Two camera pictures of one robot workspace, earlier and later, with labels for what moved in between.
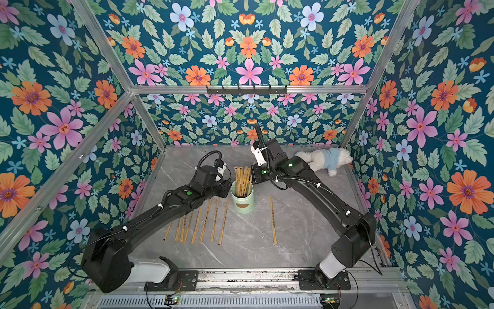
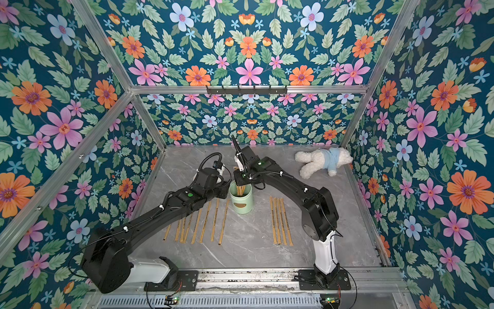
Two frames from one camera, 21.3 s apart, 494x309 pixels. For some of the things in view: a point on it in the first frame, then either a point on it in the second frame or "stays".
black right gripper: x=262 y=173 -> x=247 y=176
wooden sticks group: x=205 y=219 stays
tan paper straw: x=224 y=219 stays
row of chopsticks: x=188 y=228 stays
